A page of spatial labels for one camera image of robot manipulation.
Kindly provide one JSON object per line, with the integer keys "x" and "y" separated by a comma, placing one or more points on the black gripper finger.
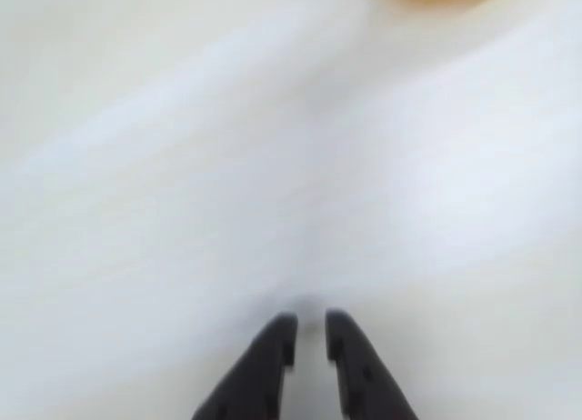
{"x": 364, "y": 374}
{"x": 254, "y": 374}

